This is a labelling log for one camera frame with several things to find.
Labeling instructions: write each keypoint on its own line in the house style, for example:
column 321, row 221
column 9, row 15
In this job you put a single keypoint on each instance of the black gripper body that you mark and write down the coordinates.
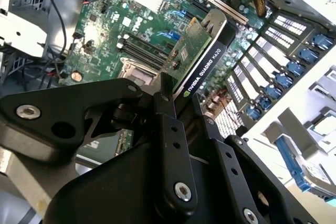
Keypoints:
column 118, row 187

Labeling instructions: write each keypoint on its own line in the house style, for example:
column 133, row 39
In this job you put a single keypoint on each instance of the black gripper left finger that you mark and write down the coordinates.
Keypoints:
column 52, row 98

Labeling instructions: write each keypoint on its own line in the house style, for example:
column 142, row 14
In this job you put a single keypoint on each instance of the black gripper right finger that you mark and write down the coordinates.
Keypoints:
column 244, row 171

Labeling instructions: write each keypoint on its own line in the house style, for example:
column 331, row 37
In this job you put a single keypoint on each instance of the green graphics card black shroud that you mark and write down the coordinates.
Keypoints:
column 197, row 40

